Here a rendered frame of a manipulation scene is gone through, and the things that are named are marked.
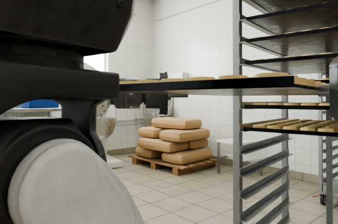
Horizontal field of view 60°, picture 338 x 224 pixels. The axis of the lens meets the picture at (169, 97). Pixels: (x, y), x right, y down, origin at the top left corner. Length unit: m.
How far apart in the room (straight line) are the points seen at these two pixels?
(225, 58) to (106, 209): 4.38
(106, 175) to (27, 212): 0.08
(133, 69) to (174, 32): 1.04
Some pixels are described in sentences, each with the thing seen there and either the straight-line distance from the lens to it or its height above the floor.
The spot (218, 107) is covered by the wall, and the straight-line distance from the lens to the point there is 4.66.
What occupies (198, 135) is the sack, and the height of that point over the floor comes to 0.49.
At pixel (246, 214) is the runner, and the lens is 1.36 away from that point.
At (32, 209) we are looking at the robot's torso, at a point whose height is 0.90.
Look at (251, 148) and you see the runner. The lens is 1.34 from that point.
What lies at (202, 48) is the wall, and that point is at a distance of 4.96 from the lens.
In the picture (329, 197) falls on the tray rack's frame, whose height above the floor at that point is 0.47.
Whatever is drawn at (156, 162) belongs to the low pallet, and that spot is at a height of 0.10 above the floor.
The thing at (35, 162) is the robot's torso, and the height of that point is 0.93.
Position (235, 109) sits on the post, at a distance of 1.23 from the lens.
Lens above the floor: 0.98
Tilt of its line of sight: 1 degrees up
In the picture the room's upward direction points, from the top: straight up
